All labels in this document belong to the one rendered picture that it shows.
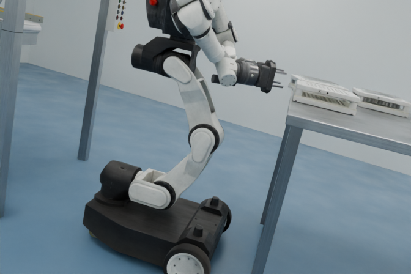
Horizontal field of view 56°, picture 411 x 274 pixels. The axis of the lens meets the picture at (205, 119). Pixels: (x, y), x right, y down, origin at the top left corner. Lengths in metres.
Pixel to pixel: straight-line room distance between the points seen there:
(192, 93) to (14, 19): 0.80
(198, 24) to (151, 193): 0.86
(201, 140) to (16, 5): 0.96
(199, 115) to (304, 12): 3.33
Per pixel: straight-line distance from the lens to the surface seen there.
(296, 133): 1.27
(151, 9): 1.72
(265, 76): 1.53
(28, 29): 2.08
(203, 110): 1.71
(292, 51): 4.86
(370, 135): 1.26
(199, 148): 1.70
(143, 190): 1.84
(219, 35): 2.02
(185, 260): 1.71
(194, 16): 1.32
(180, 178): 1.81
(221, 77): 1.43
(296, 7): 4.91
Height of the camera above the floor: 1.05
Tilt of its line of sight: 12 degrees down
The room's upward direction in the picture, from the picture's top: 12 degrees clockwise
